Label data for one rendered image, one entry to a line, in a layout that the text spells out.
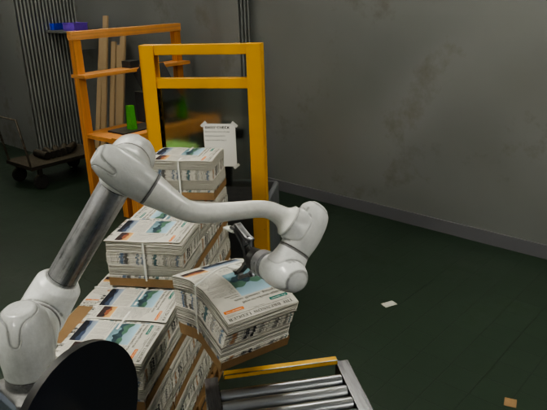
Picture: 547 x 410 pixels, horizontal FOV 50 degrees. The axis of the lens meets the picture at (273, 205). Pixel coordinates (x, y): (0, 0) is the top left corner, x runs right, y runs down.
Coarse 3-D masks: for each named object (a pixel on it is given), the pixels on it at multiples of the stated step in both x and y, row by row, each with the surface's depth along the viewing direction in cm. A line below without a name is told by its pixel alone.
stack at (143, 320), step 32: (128, 288) 279; (160, 288) 279; (96, 320) 253; (128, 320) 253; (160, 320) 252; (128, 352) 230; (160, 352) 244; (192, 352) 292; (160, 384) 247; (192, 384) 294
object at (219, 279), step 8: (224, 272) 214; (232, 272) 213; (192, 280) 208; (200, 280) 208; (208, 280) 208; (216, 280) 208; (224, 280) 208; (232, 280) 208; (192, 288) 208; (200, 288) 202; (208, 288) 202; (200, 296) 203; (200, 304) 204; (200, 312) 206; (200, 320) 205; (200, 328) 207
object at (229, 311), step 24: (216, 288) 202; (240, 288) 204; (264, 288) 206; (216, 312) 195; (240, 312) 194; (264, 312) 196; (288, 312) 205; (216, 336) 198; (240, 336) 197; (264, 336) 206
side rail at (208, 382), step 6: (210, 378) 217; (216, 378) 217; (204, 384) 217; (210, 384) 214; (216, 384) 214; (210, 390) 210; (216, 390) 210; (210, 396) 208; (216, 396) 207; (210, 402) 205; (216, 402) 205; (210, 408) 201; (216, 408) 201
